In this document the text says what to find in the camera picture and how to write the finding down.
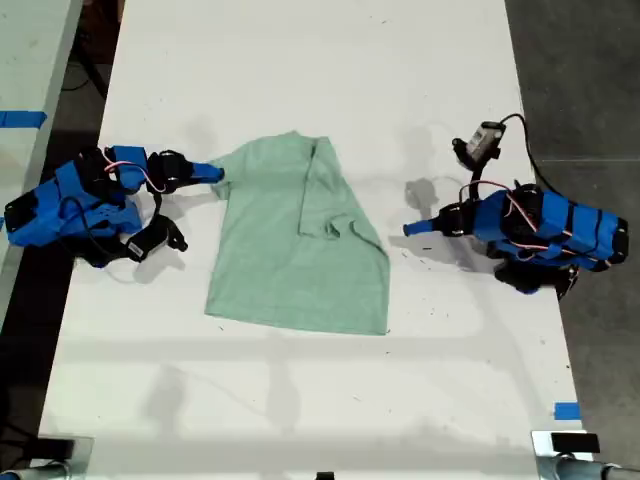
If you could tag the small black box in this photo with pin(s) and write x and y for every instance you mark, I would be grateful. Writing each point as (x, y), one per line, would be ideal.
(575, 442)
(55, 448)

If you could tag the black camera stalk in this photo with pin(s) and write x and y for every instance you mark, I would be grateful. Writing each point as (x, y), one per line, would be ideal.
(157, 206)
(477, 177)

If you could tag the pale side table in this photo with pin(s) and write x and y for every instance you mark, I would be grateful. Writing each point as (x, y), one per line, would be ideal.
(30, 50)

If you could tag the black camera box white label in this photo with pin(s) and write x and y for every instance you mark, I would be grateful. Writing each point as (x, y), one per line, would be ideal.
(147, 242)

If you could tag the short blue tape strip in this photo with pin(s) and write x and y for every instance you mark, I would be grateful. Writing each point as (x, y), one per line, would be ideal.
(567, 411)

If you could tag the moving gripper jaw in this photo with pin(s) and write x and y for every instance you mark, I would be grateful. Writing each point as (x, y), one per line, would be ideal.
(430, 230)
(200, 178)

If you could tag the metal table bracket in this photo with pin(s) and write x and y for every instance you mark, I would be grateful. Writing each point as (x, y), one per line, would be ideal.
(542, 460)
(82, 462)

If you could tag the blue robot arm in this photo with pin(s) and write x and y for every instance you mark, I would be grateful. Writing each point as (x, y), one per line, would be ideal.
(50, 210)
(575, 225)

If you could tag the pale green T-shirt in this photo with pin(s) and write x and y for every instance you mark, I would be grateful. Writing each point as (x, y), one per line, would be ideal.
(260, 260)

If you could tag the black camera box grey face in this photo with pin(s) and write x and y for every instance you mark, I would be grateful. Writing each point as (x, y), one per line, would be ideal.
(484, 140)

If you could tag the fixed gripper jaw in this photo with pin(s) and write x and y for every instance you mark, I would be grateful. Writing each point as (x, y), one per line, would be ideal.
(430, 223)
(200, 168)

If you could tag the long blue tape strip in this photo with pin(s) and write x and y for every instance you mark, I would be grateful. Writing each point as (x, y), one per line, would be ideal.
(22, 119)

